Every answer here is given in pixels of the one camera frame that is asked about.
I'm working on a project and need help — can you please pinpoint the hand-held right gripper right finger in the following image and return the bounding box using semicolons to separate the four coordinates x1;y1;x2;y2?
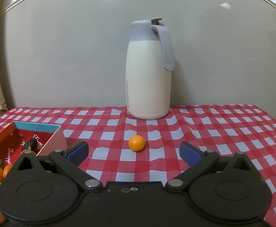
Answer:
165;142;258;191

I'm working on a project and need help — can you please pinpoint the dark brown avocado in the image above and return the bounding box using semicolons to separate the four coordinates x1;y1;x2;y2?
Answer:
22;139;44;153

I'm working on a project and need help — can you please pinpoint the red printed cardboard box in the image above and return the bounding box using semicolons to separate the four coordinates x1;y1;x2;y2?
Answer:
0;121;69;227

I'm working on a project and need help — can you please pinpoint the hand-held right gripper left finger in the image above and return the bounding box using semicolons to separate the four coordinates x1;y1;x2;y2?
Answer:
9;141;103;191

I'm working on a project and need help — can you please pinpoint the red white checkered tablecloth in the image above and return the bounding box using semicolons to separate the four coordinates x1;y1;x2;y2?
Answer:
0;104;276;227

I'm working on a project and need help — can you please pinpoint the cream thermos jug grey lid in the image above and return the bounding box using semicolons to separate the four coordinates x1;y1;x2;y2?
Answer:
125;18;176;120

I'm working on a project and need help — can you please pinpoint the small orange mandarin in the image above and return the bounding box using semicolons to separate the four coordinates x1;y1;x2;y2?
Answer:
129;135;145;152

